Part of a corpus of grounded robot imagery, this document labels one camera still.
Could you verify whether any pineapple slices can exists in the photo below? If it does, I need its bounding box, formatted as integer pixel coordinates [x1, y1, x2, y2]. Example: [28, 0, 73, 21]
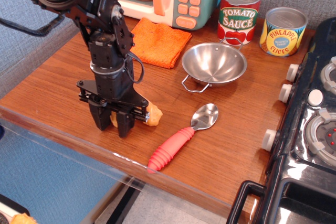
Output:
[259, 7, 308, 57]

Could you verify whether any toy chicken wing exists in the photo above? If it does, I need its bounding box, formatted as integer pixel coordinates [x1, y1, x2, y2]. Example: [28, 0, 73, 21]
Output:
[110, 94, 163, 128]

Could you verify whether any clear acrylic table guard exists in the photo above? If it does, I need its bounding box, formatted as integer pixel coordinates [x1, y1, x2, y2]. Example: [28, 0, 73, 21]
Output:
[1, 106, 231, 218]

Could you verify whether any small steel bowl with handles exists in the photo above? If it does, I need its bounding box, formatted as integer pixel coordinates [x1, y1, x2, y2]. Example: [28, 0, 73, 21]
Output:
[182, 40, 247, 93]

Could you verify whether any orange object at bottom left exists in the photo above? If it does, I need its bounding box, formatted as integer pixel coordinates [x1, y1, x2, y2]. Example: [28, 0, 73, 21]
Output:
[10, 213, 37, 224]

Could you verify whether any orange red cloth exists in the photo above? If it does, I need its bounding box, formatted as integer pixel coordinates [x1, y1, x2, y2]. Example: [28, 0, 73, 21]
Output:
[131, 18, 192, 69]

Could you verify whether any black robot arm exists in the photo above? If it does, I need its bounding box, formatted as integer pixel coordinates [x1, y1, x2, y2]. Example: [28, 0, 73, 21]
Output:
[31, 0, 149, 137]

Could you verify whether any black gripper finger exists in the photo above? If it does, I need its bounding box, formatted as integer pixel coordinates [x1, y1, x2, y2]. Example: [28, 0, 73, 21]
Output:
[89, 101, 111, 131]
[117, 112, 135, 138]

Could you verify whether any spoon with red handle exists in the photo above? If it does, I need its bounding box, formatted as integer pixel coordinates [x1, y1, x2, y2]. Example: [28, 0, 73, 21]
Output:
[147, 103, 219, 173]

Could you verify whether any black cable of robot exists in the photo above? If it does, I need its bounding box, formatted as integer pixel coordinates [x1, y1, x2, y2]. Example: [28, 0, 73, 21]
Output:
[0, 14, 145, 84]

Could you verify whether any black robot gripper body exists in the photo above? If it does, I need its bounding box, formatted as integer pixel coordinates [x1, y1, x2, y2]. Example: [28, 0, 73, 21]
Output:
[77, 70, 150, 122]

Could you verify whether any black toy stove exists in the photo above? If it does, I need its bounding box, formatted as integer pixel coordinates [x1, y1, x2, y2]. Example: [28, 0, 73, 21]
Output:
[227, 18, 335, 223]

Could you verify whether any tomato sauce can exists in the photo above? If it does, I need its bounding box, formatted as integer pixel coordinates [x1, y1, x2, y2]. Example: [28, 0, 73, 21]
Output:
[217, 0, 261, 46]

